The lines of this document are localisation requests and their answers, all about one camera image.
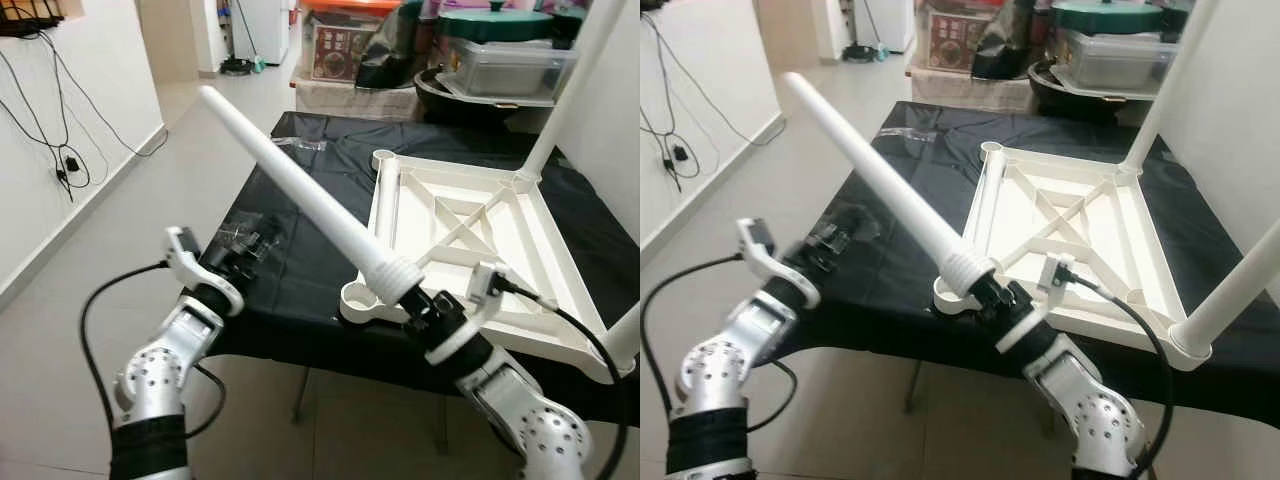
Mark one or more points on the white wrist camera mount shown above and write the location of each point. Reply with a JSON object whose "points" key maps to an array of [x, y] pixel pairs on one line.
{"points": [[1057, 272], [487, 282], [755, 250], [183, 265]]}

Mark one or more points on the cloth covered low bench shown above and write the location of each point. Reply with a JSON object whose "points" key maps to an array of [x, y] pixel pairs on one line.
{"points": [[960, 92], [350, 100]]}

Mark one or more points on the white children table top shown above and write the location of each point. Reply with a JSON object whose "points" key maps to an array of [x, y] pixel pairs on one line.
{"points": [[540, 270], [1120, 260]]}

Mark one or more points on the black table cloth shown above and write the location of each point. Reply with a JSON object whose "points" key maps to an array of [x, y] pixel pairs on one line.
{"points": [[880, 300], [300, 290]]}

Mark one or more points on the clear plastic storage box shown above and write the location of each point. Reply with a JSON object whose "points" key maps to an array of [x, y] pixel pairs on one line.
{"points": [[1120, 60], [510, 70]]}

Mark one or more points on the orange lid storage box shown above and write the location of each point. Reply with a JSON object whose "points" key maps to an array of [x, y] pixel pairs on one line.
{"points": [[955, 45], [340, 50]]}

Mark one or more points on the black charger plug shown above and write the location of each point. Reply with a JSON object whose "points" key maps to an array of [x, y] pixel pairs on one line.
{"points": [[70, 163], [679, 155]]}

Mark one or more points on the green lid container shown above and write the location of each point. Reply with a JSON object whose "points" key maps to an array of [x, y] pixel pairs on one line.
{"points": [[1105, 17], [495, 25]]}

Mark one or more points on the black bag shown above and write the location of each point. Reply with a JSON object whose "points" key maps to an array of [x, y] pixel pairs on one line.
{"points": [[390, 55], [1005, 50]]}

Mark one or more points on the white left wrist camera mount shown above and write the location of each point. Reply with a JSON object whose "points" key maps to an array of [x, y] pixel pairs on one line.
{"points": [[755, 250], [183, 265]]}

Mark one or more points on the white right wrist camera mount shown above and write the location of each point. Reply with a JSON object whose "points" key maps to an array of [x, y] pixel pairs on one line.
{"points": [[1057, 272], [487, 282]]}

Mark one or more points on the dark wall shelf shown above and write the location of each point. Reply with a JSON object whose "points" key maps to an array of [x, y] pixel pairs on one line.
{"points": [[25, 18]]}

